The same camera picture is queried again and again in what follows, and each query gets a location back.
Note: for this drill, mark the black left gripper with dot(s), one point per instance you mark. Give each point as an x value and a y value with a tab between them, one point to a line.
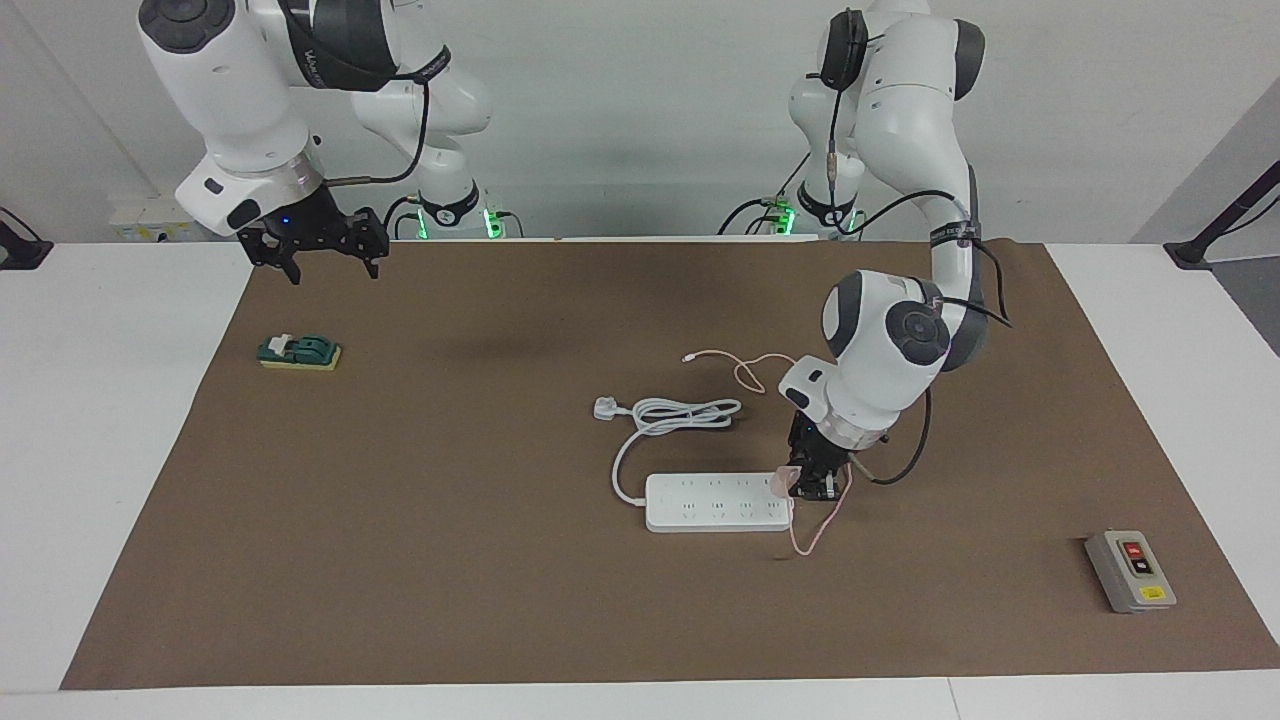
815	445

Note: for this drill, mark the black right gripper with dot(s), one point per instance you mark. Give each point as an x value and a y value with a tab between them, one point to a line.
300	225

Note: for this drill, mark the pink charger plug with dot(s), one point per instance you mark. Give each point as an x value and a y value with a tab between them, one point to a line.
783	481

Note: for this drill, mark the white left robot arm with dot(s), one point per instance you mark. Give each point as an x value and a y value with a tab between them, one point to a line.
890	340

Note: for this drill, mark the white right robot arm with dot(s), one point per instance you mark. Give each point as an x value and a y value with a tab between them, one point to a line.
240	100

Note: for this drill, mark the white power strip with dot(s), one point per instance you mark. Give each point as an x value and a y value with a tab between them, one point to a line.
710	503

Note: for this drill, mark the white background box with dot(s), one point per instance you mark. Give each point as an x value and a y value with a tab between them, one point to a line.
140	222

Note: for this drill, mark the black table clamp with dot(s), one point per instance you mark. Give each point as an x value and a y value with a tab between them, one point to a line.
22	250

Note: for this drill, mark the brown table mat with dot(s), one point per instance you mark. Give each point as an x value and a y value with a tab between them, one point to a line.
500	600

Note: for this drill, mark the black clamp stand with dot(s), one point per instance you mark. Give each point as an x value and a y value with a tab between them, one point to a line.
1225	222

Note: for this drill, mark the green knife switch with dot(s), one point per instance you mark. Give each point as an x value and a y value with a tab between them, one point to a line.
300	352

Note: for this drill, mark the grey on-off switch box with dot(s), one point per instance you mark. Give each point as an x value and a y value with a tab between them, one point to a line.
1130	572

